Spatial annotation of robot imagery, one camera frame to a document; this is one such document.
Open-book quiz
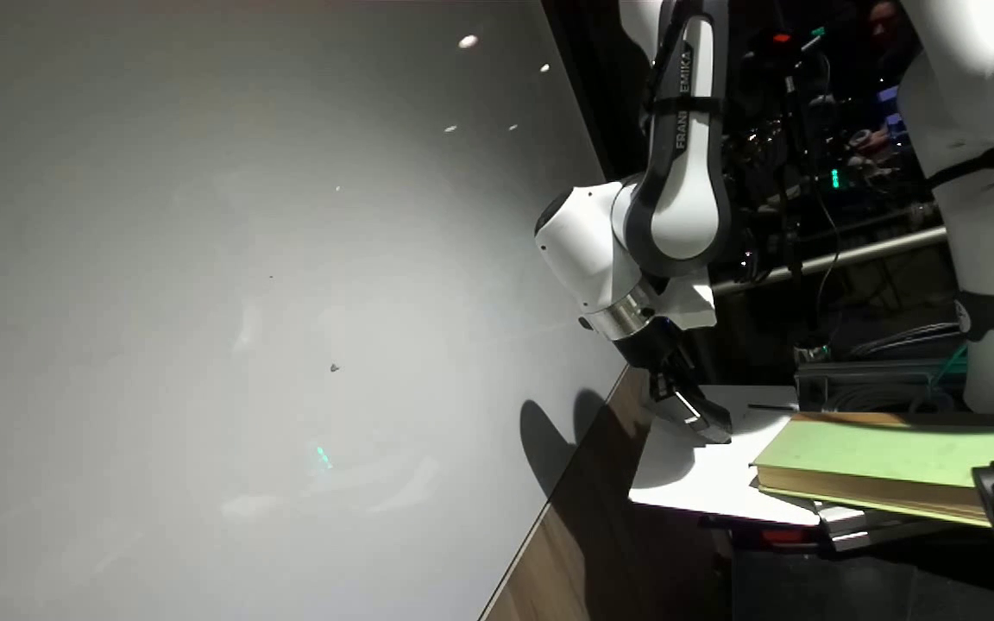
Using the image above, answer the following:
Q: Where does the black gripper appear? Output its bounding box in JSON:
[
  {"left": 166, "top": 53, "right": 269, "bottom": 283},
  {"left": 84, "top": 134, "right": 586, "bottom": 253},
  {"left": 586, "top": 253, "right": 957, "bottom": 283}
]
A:
[{"left": 625, "top": 322, "right": 700, "bottom": 399}]

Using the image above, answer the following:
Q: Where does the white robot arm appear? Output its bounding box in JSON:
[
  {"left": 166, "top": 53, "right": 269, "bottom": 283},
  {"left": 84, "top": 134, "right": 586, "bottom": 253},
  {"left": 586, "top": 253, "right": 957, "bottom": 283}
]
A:
[{"left": 536, "top": 0, "right": 994, "bottom": 416}]

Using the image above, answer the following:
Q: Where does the large white whiteboard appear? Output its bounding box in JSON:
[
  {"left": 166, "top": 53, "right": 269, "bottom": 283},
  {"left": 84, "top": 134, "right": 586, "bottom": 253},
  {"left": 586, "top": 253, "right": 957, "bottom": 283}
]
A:
[{"left": 0, "top": 0, "right": 620, "bottom": 621}]

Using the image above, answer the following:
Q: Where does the green book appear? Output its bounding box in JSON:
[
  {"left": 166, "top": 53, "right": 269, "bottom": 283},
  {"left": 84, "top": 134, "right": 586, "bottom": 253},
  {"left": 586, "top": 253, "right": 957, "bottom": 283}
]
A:
[{"left": 753, "top": 416, "right": 994, "bottom": 526}]

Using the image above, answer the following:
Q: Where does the person in background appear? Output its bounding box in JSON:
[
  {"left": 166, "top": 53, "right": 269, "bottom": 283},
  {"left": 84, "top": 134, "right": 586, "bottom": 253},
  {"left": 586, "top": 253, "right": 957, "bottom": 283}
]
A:
[{"left": 849, "top": 0, "right": 917, "bottom": 150}]

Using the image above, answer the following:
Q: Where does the metal rail bar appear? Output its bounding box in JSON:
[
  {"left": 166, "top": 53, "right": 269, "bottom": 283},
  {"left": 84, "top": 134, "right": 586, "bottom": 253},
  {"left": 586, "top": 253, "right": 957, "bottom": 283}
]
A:
[{"left": 714, "top": 224, "right": 948, "bottom": 298}]

